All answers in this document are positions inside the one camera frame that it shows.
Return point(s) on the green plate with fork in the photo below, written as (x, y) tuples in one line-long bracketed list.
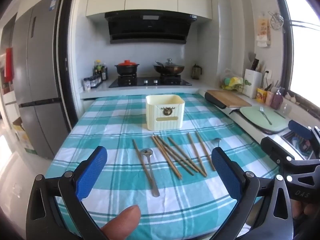
[(255, 121)]

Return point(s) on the yellow-capped sauce bottle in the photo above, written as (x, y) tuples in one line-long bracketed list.
[(98, 68)]

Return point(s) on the metal knife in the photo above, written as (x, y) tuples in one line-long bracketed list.
[(279, 114)]

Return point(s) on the cream utensil holder box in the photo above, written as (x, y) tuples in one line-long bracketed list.
[(165, 112)]

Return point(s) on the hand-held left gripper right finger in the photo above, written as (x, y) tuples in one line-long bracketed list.
[(226, 173)]

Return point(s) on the person's right hand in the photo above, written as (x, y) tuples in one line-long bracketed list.
[(303, 208)]

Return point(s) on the metal fork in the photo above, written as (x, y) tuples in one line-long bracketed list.
[(265, 116)]

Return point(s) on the black window frame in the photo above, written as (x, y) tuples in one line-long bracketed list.
[(283, 30)]

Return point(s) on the black clay pot red lid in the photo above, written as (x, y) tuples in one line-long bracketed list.
[(127, 67)]

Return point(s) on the grey spatula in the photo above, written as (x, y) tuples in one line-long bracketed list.
[(252, 57)]

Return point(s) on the dark wok with glass lid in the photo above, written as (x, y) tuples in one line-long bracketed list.
[(170, 68)]

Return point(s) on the purple cup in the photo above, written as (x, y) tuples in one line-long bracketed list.
[(277, 102)]

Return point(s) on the hanging printed bag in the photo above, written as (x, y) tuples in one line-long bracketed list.
[(263, 30)]

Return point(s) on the person's left hand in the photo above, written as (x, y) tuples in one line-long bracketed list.
[(122, 223)]

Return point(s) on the black range hood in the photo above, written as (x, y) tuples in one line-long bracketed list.
[(150, 30)]

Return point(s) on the dark glass jar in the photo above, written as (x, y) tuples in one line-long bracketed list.
[(196, 72)]

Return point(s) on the black gas stove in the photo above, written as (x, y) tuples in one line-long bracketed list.
[(150, 82)]

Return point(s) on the red hanging item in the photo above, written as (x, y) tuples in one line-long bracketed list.
[(8, 65)]

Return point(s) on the wooden cutting board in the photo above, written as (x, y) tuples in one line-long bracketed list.
[(230, 98)]

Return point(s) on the bunch of wooden chopsticks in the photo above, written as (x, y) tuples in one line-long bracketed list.
[(175, 158)]

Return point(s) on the white knife block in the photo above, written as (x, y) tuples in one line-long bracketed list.
[(252, 83)]

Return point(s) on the white wall socket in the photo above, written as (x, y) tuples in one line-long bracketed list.
[(268, 74)]

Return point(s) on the grey refrigerator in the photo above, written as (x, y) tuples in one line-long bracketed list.
[(37, 80)]

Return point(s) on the black door frame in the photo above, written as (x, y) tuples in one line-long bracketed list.
[(67, 55)]

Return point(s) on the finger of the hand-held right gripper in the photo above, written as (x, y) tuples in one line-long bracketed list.
[(301, 130), (275, 150)]

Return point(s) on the garlic bulbs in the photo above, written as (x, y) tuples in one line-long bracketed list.
[(292, 98)]

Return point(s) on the cardboard box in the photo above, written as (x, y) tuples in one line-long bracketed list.
[(23, 136)]

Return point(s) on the metal spoon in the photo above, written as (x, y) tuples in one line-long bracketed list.
[(217, 141), (150, 170)]

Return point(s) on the dark sauce bottle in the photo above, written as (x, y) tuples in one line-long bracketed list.
[(104, 73)]

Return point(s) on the plastic bag of yellow-green sponges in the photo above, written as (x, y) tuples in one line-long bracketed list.
[(232, 82)]

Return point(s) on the yellow printed cup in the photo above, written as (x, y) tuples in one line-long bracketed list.
[(261, 95)]

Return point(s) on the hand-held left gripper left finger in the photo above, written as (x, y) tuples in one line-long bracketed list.
[(91, 175)]

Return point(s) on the kitchen sink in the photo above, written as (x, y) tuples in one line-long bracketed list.
[(297, 143)]

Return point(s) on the clear glass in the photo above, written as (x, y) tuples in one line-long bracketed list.
[(285, 110)]

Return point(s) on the teal checked tablecloth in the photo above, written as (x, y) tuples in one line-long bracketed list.
[(112, 120)]

